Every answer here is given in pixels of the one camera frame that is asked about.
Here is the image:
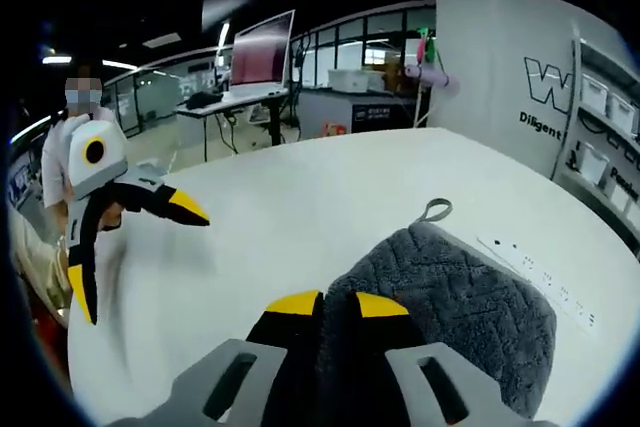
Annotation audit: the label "purple rolled mat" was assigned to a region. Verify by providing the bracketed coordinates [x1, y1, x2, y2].
[403, 64, 462, 94]

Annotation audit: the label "grey metal shelving rack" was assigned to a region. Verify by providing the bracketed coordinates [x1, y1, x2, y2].
[549, 26, 640, 228]

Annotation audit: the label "row of white storage bins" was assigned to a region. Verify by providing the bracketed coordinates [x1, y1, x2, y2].
[564, 71, 640, 218]

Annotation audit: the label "person's red patterned garment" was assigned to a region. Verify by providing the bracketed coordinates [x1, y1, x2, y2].
[29, 296, 71, 388]

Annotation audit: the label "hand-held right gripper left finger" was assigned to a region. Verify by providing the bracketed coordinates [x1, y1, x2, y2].
[107, 289, 324, 427]

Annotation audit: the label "white standing desk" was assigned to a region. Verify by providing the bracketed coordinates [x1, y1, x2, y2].
[174, 87, 301, 163]

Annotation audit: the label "person's left hand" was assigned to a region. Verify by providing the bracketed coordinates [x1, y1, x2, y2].
[98, 199, 125, 233]

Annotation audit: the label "grey service counter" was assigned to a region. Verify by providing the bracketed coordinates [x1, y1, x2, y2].
[297, 84, 431, 141]

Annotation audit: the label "white power strip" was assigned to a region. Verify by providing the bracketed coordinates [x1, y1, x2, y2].
[476, 235, 599, 334]

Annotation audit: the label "white lidded storage box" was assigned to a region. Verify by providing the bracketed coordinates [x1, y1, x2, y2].
[327, 68, 386, 94]

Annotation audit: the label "white floor stand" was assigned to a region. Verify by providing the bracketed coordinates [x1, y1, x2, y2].
[412, 29, 441, 131]

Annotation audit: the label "grey towel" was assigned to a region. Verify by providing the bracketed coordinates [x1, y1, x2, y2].
[322, 198, 559, 421]

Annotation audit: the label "person's cream shirt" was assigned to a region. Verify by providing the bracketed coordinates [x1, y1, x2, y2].
[8, 206, 74, 318]

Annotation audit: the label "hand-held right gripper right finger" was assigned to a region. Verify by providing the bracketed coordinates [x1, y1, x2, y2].
[349, 291, 534, 427]

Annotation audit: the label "green and red hanging flags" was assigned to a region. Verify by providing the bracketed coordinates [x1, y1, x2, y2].
[417, 26, 439, 66]

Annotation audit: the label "large white-framed monitor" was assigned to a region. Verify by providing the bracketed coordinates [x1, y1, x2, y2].
[228, 9, 297, 101]

